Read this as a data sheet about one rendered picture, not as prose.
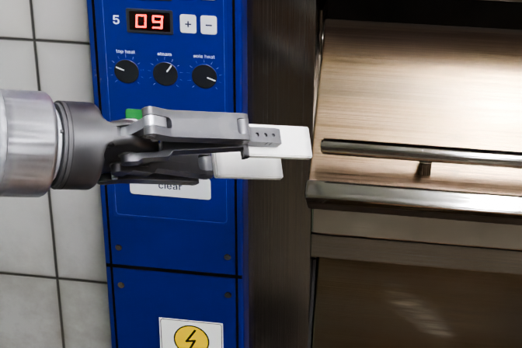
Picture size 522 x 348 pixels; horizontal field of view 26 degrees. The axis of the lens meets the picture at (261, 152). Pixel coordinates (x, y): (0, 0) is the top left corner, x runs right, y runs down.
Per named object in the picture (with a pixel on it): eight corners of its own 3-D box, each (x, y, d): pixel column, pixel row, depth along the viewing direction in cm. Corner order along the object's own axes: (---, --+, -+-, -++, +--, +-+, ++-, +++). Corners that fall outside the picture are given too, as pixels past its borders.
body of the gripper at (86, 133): (60, 84, 93) (165, 90, 97) (32, 120, 100) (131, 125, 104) (67, 170, 90) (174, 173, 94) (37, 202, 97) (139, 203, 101)
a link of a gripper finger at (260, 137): (223, 130, 99) (238, 117, 97) (274, 132, 101) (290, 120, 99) (225, 146, 99) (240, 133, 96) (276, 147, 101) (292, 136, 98)
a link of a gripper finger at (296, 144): (236, 126, 101) (240, 123, 100) (304, 129, 104) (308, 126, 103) (240, 158, 100) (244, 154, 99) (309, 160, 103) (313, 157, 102)
